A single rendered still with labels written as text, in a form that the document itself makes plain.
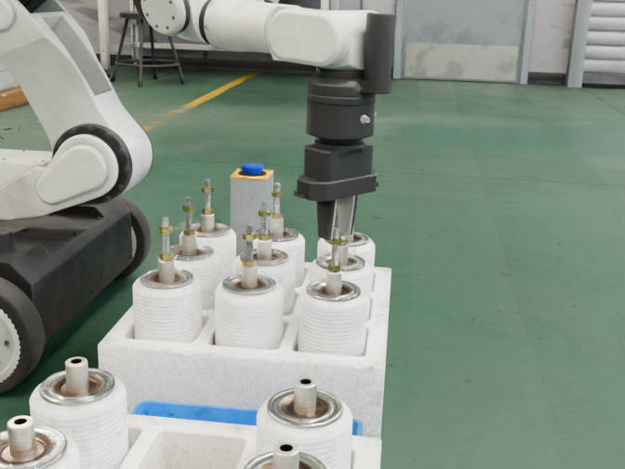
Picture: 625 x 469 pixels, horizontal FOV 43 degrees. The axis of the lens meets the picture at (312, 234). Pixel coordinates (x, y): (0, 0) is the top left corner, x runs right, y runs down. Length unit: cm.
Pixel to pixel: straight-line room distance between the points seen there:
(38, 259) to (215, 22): 55
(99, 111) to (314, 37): 56
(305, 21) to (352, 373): 45
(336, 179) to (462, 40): 515
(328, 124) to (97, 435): 45
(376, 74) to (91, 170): 60
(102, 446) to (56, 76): 77
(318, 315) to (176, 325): 20
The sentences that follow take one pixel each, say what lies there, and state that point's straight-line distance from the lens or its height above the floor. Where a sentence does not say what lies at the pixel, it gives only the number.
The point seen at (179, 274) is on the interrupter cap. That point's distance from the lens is 114.
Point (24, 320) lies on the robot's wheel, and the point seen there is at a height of 14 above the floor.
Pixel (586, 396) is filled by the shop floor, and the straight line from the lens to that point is 144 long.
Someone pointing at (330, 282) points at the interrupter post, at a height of 27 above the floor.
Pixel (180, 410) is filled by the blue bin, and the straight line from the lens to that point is 108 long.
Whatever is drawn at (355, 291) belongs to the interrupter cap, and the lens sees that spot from 108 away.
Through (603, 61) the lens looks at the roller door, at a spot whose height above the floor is 19.
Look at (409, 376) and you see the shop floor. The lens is 142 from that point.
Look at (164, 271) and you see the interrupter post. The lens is 112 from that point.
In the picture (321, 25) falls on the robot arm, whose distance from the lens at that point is 96.
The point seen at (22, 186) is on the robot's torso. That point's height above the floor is 30.
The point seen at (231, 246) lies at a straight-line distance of 133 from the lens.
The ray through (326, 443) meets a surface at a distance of 77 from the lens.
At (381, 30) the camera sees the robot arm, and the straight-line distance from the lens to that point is 97.
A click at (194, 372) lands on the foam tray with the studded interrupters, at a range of 109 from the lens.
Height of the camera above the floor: 65
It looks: 18 degrees down
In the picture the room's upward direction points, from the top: 2 degrees clockwise
